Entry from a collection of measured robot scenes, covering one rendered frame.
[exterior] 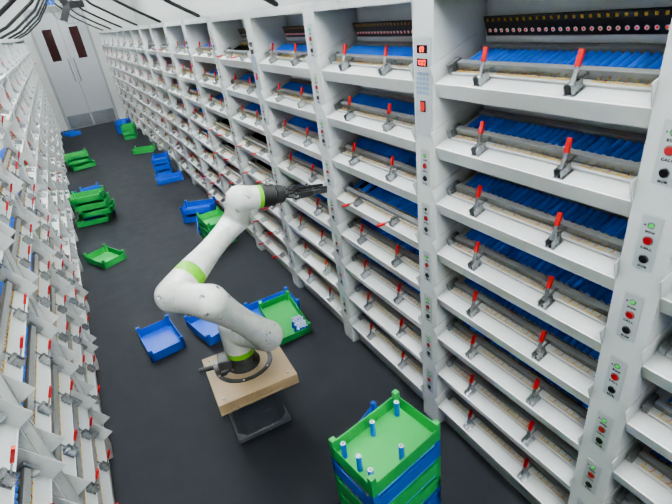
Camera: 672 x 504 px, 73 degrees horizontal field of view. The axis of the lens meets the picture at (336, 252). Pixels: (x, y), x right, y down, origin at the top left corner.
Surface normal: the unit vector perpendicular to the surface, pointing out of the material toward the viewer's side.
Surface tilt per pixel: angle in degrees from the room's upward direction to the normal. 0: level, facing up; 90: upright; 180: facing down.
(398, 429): 0
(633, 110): 110
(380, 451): 0
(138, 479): 0
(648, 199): 90
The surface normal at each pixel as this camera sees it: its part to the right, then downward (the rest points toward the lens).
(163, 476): -0.11, -0.87
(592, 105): -0.77, 0.60
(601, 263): -0.40, -0.71
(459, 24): 0.50, 0.36
